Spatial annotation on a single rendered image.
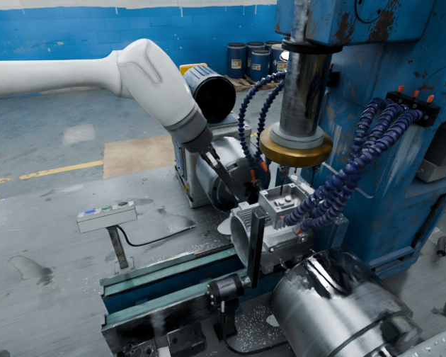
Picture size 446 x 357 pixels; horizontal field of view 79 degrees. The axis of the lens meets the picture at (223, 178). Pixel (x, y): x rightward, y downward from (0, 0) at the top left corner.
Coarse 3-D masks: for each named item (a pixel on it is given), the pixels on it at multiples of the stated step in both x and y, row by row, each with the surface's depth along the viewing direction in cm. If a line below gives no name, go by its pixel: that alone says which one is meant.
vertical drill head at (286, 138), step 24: (288, 72) 58; (312, 72) 55; (288, 96) 60; (312, 96) 58; (288, 120) 63; (312, 120) 62; (264, 144) 66; (288, 144) 63; (312, 144) 63; (288, 168) 66; (312, 168) 71
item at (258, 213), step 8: (256, 216) 57; (264, 216) 57; (256, 224) 58; (264, 224) 58; (256, 232) 59; (256, 240) 61; (256, 248) 62; (248, 256) 67; (256, 256) 64; (248, 264) 68; (256, 264) 66; (248, 272) 70; (256, 272) 68; (248, 280) 70; (256, 280) 70
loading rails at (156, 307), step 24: (168, 264) 86; (192, 264) 87; (216, 264) 90; (240, 264) 95; (288, 264) 87; (120, 288) 80; (144, 288) 83; (168, 288) 87; (192, 288) 80; (264, 288) 90; (120, 312) 74; (144, 312) 73; (168, 312) 75; (192, 312) 80; (240, 312) 85; (120, 336) 73; (144, 336) 77
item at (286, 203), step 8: (288, 184) 84; (264, 192) 81; (272, 192) 83; (288, 192) 85; (296, 192) 84; (264, 200) 79; (272, 200) 82; (280, 200) 79; (288, 200) 80; (296, 200) 82; (264, 208) 81; (272, 208) 76; (280, 208) 75; (288, 208) 75; (272, 216) 77; (280, 216) 75; (304, 216) 79; (280, 224) 77
